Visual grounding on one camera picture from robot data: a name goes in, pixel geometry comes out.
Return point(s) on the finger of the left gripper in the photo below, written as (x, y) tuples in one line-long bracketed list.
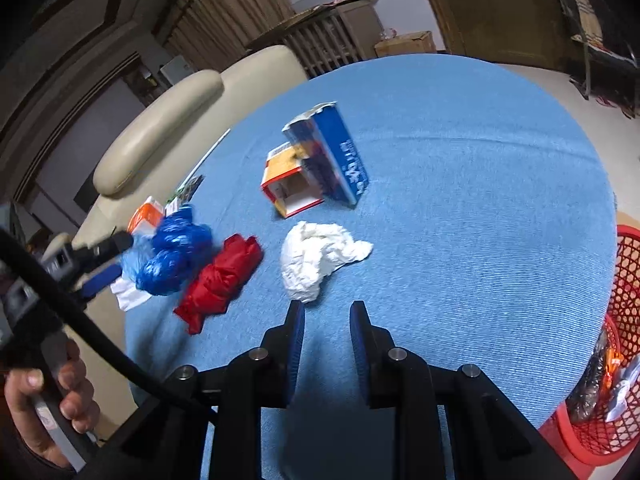
[(98, 282), (103, 251)]

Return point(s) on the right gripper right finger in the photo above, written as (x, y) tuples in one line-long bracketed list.
[(377, 373)]

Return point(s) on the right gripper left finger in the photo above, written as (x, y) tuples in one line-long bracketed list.
[(284, 346)]

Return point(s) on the blue plastic bag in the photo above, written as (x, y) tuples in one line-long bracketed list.
[(162, 263)]

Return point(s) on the black plastic trash bag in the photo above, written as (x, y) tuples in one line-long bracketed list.
[(584, 398)]

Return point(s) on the person's left hand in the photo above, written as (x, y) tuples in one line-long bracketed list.
[(51, 404)]

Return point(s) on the orange white tissue box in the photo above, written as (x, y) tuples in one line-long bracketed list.
[(146, 218)]

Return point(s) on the small white label packet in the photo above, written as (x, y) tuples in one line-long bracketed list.
[(172, 206)]

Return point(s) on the long red plastic bag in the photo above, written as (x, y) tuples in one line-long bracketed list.
[(218, 283)]

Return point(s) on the beige leather sofa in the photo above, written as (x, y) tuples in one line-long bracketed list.
[(155, 152)]

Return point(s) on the dark foil packet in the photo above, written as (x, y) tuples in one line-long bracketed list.
[(187, 191)]

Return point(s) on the crumpled white paper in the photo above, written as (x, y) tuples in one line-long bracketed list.
[(313, 251)]

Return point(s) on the orange white open carton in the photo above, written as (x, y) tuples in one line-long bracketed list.
[(288, 185)]

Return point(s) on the blue round tablecloth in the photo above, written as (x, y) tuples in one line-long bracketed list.
[(493, 231)]

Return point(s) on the dark blue torn carton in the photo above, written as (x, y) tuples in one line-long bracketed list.
[(323, 144)]

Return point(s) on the red plastic mesh basket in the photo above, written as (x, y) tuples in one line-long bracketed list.
[(598, 423)]

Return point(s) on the beige curtain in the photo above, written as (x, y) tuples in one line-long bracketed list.
[(215, 33)]

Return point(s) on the wooden slatted cabinet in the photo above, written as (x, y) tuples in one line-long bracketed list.
[(327, 37)]

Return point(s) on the brown cardboard box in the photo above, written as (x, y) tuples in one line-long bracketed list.
[(411, 43)]

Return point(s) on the metal chair with clothes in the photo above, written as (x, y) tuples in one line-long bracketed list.
[(611, 65)]

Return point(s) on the wooden double door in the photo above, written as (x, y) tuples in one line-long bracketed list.
[(523, 32)]

